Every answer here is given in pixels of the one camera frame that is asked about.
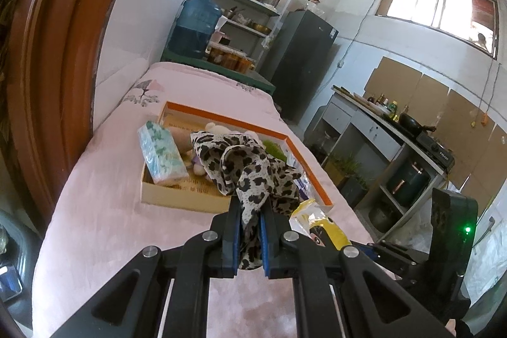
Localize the wooden door frame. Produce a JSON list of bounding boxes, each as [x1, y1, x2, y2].
[[8, 0, 155, 208]]

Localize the yellow snack packet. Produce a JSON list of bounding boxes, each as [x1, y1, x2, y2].
[[290, 199, 352, 251]]

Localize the black wok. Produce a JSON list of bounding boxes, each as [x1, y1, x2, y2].
[[398, 112, 437, 137]]

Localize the window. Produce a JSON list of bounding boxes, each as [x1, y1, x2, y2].
[[375, 0, 500, 59]]

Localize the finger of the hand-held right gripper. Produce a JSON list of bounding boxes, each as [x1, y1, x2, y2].
[[350, 241, 432, 281]]

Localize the dark refrigerator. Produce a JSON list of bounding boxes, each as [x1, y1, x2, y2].
[[262, 10, 340, 122]]

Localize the wooden cutting board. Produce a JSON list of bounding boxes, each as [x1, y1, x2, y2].
[[333, 86, 382, 110]]

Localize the row of orange jars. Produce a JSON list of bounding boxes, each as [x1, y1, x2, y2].
[[206, 45, 255, 72]]

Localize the steel pot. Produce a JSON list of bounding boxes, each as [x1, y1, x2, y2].
[[368, 205, 399, 234]]

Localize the planter crate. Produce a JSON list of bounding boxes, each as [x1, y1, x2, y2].
[[329, 156, 358, 185], [343, 172, 374, 207]]

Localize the dark green cooking pot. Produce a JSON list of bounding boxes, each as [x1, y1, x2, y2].
[[385, 159, 431, 205]]

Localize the green table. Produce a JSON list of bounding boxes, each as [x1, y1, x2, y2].
[[160, 48, 277, 94]]

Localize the gas stove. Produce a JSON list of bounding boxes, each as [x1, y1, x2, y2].
[[416, 133, 456, 171]]

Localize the green patterned tissue pack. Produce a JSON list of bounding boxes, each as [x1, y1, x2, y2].
[[137, 120, 190, 187]]

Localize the purple dress teddy bear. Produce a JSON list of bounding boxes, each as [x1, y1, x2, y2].
[[185, 150, 209, 176]]

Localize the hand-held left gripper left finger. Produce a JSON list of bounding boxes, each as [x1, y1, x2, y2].
[[51, 197, 243, 338]]

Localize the kitchen counter cabinet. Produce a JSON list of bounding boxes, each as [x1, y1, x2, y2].
[[304, 86, 455, 239]]

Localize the leopard print scarf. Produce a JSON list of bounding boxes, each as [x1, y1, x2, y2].
[[189, 131, 304, 272]]

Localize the metal shelf rack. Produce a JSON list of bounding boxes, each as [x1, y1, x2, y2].
[[197, 0, 296, 74]]

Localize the blue water jug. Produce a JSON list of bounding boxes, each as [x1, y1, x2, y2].
[[168, 0, 223, 60]]

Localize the blue white tissue pack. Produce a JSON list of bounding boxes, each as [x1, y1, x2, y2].
[[293, 169, 315, 202]]

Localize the row of condiment bottles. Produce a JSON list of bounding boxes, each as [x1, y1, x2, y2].
[[368, 94, 409, 118]]

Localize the orange-rimmed cardboard box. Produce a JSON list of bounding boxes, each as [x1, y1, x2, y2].
[[140, 100, 335, 215]]

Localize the cardboard wall sheet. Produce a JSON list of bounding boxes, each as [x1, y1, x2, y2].
[[414, 74, 451, 118], [364, 57, 423, 106], [446, 90, 497, 165]]

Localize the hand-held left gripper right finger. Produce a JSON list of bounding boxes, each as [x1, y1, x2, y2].
[[259, 203, 452, 338]]

